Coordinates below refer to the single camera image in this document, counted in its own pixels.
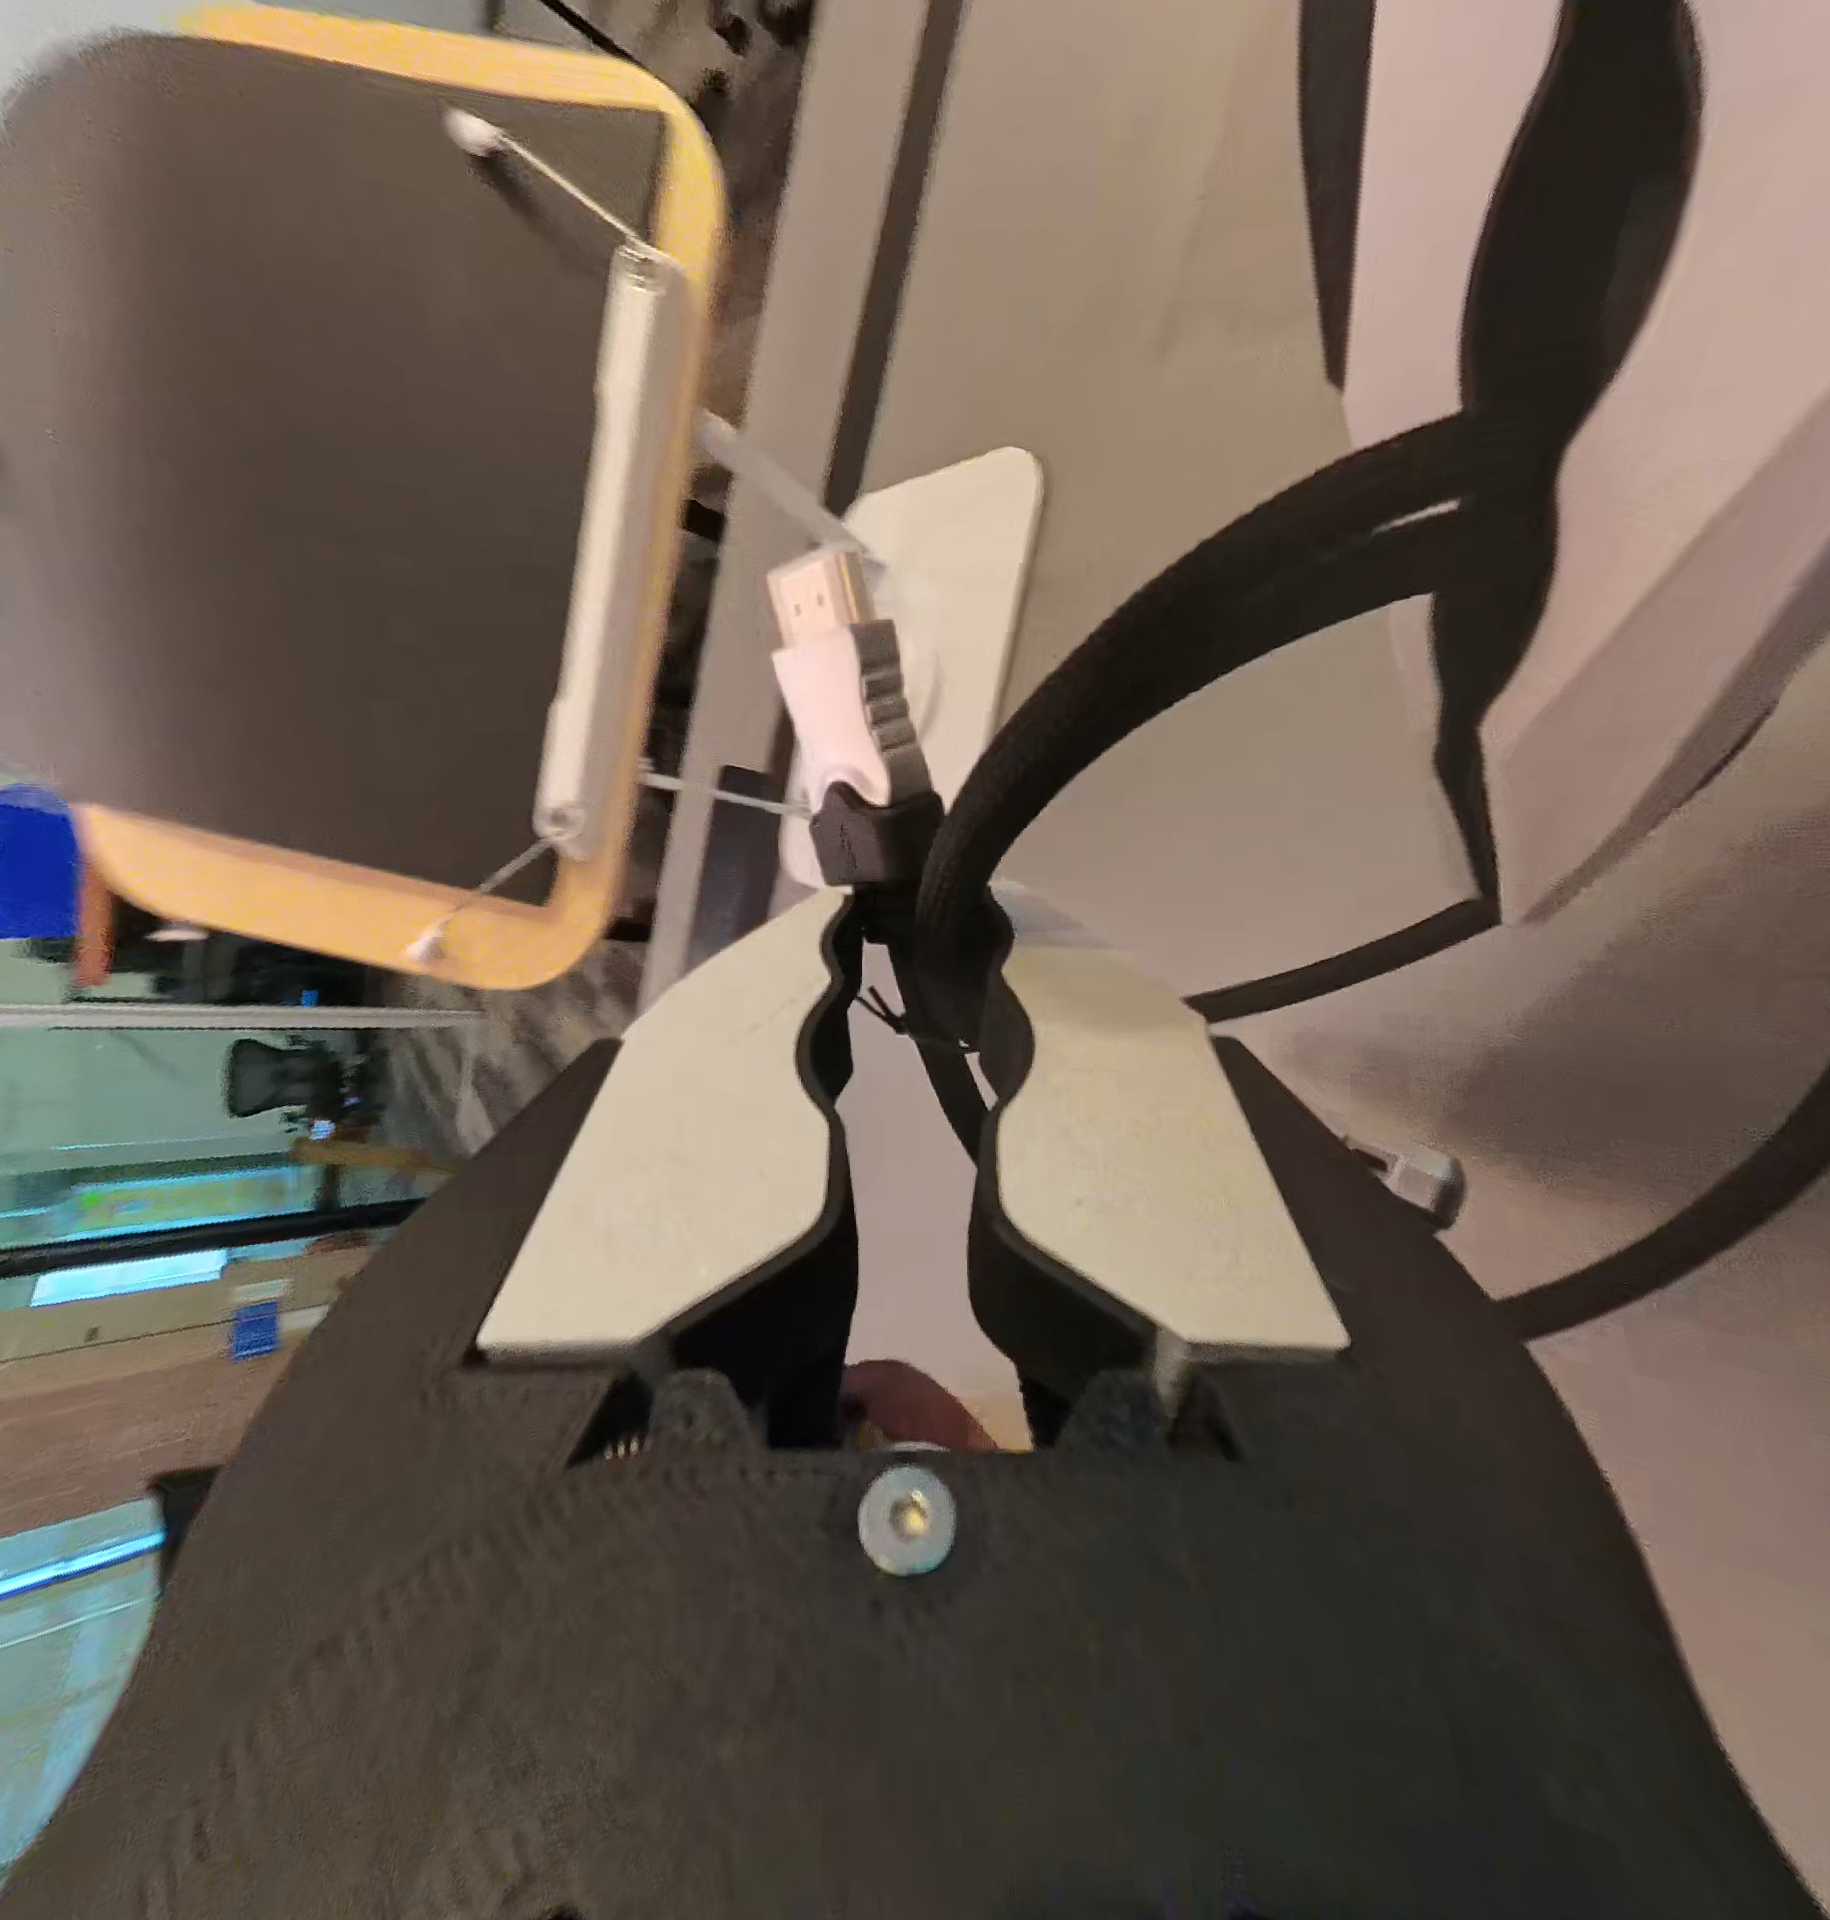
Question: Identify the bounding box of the blue box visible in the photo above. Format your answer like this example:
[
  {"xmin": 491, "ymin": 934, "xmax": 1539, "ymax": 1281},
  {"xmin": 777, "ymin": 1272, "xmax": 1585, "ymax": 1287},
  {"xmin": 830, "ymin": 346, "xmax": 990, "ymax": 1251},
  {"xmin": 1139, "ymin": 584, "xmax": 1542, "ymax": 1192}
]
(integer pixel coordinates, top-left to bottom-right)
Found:
[{"xmin": 0, "ymin": 786, "xmax": 95, "ymax": 950}]

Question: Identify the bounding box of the black cable with white plug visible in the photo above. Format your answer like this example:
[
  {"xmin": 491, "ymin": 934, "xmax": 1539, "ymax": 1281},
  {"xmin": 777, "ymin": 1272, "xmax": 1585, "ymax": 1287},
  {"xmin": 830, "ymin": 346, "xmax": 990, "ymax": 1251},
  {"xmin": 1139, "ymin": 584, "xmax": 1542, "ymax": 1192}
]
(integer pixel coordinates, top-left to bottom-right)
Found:
[{"xmin": 764, "ymin": 405, "xmax": 1830, "ymax": 1344}]

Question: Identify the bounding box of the grey panel with wooden rim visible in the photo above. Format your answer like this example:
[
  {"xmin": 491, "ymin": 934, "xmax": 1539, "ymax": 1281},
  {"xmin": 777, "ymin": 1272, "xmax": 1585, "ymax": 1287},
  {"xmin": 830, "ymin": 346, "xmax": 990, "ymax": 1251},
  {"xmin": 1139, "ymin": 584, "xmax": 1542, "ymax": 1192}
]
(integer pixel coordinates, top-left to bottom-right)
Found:
[{"xmin": 0, "ymin": 0, "xmax": 730, "ymax": 993}]

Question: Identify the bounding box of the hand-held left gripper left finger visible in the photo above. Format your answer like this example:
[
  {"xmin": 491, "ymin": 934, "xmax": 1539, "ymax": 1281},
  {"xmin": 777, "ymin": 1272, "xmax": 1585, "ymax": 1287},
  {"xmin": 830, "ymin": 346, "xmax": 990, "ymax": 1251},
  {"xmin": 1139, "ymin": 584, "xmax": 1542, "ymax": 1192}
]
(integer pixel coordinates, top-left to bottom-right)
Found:
[{"xmin": 480, "ymin": 895, "xmax": 858, "ymax": 1369}]

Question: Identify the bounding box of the black office chair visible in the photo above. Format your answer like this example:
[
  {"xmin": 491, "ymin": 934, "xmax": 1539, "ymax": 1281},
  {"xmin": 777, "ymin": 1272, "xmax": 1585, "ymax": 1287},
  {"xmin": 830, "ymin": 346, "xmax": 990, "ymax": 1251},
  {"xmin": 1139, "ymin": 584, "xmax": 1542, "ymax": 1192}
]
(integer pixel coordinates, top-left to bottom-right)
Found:
[{"xmin": 224, "ymin": 1035, "xmax": 365, "ymax": 1130}]

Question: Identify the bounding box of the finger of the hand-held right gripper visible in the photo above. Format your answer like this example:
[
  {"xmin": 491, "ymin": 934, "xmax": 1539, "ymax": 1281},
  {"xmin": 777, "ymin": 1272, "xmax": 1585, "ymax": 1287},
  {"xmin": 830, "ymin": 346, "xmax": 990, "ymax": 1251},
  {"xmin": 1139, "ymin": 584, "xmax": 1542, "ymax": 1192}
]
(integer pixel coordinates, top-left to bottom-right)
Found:
[
  {"xmin": 1296, "ymin": 0, "xmax": 1592, "ymax": 483},
  {"xmin": 1440, "ymin": 0, "xmax": 1830, "ymax": 923}
]

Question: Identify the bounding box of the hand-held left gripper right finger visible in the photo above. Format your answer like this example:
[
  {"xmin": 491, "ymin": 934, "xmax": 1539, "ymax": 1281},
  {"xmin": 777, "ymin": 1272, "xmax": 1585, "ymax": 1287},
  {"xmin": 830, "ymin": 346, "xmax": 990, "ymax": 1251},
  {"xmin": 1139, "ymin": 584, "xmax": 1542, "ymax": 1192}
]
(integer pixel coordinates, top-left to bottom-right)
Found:
[{"xmin": 971, "ymin": 945, "xmax": 1353, "ymax": 1390}]

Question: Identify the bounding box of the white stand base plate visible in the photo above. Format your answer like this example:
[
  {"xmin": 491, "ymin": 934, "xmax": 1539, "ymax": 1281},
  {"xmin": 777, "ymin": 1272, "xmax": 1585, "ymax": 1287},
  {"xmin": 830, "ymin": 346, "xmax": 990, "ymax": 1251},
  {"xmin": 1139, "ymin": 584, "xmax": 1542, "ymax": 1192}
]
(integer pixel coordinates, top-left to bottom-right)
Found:
[{"xmin": 742, "ymin": 451, "xmax": 1045, "ymax": 902}]

